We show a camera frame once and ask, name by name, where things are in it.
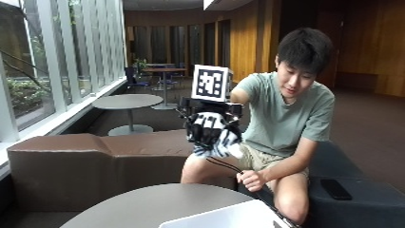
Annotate zebra striped soft toy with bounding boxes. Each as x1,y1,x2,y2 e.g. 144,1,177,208
185,111,245,160

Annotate black cable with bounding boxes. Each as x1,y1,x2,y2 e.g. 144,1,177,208
205,156,302,228

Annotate white marker cube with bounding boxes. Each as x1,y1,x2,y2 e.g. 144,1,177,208
189,64,234,104

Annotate blue chair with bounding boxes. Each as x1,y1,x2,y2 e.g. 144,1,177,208
157,64,187,92
124,66,151,90

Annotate the person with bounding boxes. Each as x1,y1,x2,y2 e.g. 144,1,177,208
179,27,337,226

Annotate large round grey table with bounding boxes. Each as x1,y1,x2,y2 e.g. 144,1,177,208
58,182,255,228

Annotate black phone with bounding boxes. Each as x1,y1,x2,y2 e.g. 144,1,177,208
318,178,354,201

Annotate small round grey table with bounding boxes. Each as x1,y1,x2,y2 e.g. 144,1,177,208
90,93,165,138

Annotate round wooden table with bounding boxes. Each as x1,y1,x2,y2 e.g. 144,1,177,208
140,66,189,111

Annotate green potted plant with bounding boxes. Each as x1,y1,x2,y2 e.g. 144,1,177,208
132,58,149,76

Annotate dark grey bench seat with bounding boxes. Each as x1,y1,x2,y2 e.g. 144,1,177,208
235,140,405,228

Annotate brown bench seat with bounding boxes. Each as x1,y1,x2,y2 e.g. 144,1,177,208
6,128,238,213

